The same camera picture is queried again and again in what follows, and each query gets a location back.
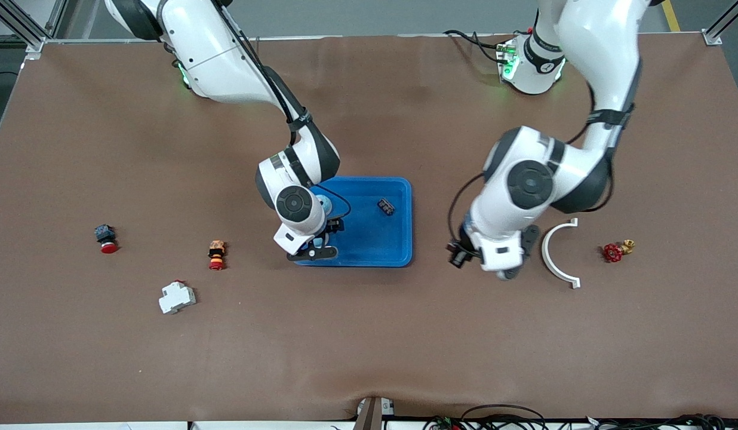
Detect blue plastic tray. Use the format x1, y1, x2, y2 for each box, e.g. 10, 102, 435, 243
289, 176, 413, 268

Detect red button orange black body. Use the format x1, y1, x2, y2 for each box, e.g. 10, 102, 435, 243
207, 239, 227, 271

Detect brass valve with red handwheel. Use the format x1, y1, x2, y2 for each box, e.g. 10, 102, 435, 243
602, 239, 636, 264

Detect brown table cover sheet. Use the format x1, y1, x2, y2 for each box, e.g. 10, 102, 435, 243
0, 33, 738, 423

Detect white circuit breaker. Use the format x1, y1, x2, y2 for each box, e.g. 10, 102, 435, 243
158, 279, 197, 315

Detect red emergency button dark body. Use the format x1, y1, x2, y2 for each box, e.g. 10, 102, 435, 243
94, 224, 119, 255

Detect white curved plastic bracket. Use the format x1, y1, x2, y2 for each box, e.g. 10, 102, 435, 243
541, 218, 582, 290

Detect black looped cable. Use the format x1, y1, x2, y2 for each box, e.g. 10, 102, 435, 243
460, 404, 547, 430

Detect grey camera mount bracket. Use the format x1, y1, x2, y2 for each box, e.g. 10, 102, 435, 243
352, 396, 396, 430

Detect black left arm base cables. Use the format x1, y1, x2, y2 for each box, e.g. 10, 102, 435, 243
444, 29, 507, 65

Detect black cable bundle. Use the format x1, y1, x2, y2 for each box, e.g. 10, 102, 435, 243
587, 413, 728, 430

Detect aluminium frame profile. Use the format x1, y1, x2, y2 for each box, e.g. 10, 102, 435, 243
0, 0, 68, 60
702, 0, 738, 46

